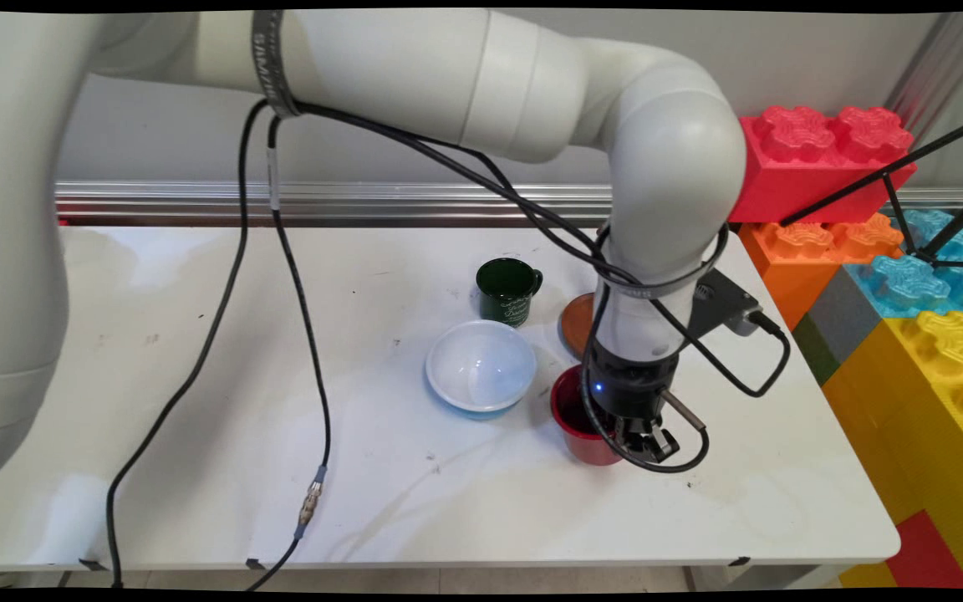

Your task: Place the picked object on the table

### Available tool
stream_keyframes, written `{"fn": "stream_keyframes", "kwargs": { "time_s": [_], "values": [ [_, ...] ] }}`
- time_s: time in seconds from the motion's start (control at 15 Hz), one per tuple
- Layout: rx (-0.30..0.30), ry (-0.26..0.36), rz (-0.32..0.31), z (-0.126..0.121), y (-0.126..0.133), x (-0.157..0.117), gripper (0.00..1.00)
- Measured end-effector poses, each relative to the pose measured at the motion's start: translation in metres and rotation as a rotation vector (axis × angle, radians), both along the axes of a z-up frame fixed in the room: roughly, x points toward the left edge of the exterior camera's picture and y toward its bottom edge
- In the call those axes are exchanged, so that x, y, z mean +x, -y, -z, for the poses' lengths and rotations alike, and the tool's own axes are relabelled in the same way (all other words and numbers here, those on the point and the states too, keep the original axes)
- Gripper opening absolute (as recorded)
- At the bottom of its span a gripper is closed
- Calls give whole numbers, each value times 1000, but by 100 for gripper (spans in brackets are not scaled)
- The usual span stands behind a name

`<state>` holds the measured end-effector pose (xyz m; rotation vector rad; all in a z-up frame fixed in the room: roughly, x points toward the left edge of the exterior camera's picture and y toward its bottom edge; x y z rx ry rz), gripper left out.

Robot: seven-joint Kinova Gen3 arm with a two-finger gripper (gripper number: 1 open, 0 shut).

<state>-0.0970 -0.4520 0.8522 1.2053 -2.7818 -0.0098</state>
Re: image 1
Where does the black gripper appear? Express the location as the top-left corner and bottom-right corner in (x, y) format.
(582, 339), (682, 466)

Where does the red enamel mug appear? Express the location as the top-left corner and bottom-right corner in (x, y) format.
(549, 363), (626, 467)

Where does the wooden mug tree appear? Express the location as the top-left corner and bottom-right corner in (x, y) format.
(558, 292), (600, 360)

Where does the white and blue bowl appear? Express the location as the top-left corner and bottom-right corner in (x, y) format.
(424, 319), (538, 421)

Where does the dark green giant building block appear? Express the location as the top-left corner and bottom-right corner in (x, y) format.
(792, 314), (842, 387)

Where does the dark green mug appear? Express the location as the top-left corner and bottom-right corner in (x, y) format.
(475, 257), (545, 328)

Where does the orange giant building block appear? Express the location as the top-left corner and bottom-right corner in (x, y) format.
(738, 213), (904, 331)

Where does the grey giant building block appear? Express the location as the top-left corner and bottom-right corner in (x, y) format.
(806, 266), (884, 365)

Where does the yellow giant building block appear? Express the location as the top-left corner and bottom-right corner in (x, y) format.
(820, 311), (963, 589)

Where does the small red giant building block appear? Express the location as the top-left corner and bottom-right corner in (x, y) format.
(885, 510), (963, 589)

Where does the black tripod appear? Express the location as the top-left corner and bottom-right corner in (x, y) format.
(781, 109), (963, 270)

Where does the grey wrist velcro strap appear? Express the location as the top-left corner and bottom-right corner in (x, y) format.
(594, 221), (731, 300)

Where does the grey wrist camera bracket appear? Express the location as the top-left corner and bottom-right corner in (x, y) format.
(685, 267), (764, 339)

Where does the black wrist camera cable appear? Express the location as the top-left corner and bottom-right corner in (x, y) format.
(293, 100), (792, 476)

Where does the black cable with metal connector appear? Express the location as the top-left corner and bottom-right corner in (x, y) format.
(243, 117), (334, 590)

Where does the aluminium wall rail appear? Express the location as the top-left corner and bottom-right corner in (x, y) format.
(55, 180), (963, 229)

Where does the plain black hanging cable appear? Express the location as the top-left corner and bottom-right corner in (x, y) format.
(104, 100), (275, 590)

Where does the grey forearm velcro strap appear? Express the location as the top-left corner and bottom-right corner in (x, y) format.
(251, 10), (304, 119)

